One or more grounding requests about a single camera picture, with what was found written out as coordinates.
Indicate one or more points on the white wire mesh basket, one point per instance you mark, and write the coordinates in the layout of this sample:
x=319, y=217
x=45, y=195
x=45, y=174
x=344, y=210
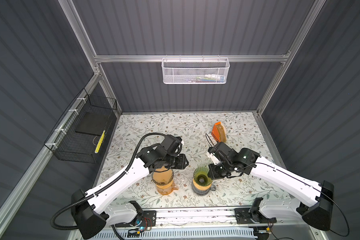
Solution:
x=176, y=71

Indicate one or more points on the floral table mat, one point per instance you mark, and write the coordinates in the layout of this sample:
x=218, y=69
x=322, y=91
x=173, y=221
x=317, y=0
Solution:
x=242, y=131

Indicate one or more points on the black flat box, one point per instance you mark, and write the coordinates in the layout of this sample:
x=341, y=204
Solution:
x=92, y=124

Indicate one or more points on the orange glass carafe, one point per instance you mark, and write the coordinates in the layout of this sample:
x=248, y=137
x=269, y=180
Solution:
x=167, y=189

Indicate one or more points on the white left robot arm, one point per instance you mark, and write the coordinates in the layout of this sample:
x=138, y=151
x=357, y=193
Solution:
x=96, y=212

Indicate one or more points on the yellow green striped stick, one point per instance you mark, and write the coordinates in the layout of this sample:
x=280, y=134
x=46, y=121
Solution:
x=99, y=144

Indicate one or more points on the green glass dripper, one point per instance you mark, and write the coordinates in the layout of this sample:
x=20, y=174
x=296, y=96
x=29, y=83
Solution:
x=201, y=176

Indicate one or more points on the markers in white basket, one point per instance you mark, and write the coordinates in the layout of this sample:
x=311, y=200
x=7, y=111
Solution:
x=213, y=78

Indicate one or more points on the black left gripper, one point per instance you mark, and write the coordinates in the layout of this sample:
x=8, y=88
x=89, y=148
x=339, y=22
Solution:
x=182, y=164

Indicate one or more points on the grey glass carafe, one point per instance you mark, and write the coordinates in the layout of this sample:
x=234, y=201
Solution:
x=203, y=192

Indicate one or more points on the orange coffee filter holder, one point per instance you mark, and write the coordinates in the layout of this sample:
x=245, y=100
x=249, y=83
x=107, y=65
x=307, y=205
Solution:
x=219, y=132

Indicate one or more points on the black wire basket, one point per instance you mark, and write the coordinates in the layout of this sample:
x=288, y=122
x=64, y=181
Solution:
x=67, y=145

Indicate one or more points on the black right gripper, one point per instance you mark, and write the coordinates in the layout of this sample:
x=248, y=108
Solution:
x=211, y=174

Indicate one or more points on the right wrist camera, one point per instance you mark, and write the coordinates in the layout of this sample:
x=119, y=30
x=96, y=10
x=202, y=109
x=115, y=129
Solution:
x=213, y=158

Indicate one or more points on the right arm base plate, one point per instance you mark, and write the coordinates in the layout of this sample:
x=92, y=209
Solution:
x=246, y=216

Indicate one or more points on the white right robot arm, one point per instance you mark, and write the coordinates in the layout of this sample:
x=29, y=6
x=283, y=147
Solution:
x=311, y=201

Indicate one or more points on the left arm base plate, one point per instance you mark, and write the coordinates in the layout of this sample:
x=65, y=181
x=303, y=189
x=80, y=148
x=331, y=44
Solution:
x=145, y=219

